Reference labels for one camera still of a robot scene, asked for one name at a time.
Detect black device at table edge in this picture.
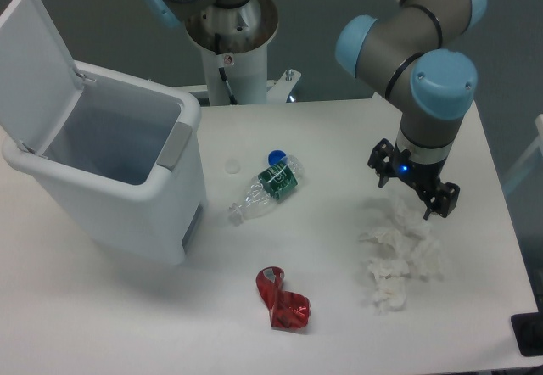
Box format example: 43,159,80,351
511,312,542,357

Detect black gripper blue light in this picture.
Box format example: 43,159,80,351
367,136,460,220

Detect white trash bin open lid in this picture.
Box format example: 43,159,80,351
1,0,206,265

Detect clear plastic bottle green label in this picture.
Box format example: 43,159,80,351
227,154,305,226

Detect white frame at right edge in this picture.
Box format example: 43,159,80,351
501,115,542,197

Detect crumpled white tissue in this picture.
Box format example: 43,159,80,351
358,191,445,315

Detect blue bottle cap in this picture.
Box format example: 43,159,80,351
267,149,287,165

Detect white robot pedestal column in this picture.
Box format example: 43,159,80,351
185,0,278,106

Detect white bottle cap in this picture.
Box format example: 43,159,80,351
224,159,241,175

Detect crushed red can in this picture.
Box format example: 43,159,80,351
255,266,311,330

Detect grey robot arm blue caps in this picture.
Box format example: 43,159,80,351
145,0,487,217

